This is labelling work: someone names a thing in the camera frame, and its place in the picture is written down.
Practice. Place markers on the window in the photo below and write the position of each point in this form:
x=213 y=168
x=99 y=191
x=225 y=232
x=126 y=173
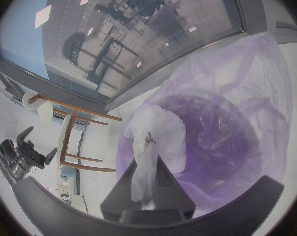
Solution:
x=138 y=33

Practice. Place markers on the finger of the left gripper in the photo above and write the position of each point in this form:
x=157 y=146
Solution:
x=23 y=135
x=50 y=156

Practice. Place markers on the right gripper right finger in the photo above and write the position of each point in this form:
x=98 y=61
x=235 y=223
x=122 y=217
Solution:
x=173 y=195

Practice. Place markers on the purple plastic bag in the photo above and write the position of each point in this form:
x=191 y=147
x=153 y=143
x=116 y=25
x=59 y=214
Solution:
x=237 y=82

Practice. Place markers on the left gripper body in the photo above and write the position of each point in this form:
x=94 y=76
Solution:
x=30 y=155

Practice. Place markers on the white printed plastic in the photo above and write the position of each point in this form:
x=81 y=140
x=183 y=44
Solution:
x=160 y=129

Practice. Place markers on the wooden chair with white cushions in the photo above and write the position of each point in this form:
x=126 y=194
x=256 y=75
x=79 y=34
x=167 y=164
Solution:
x=46 y=109

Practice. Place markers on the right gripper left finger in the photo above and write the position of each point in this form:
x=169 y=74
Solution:
x=116 y=200

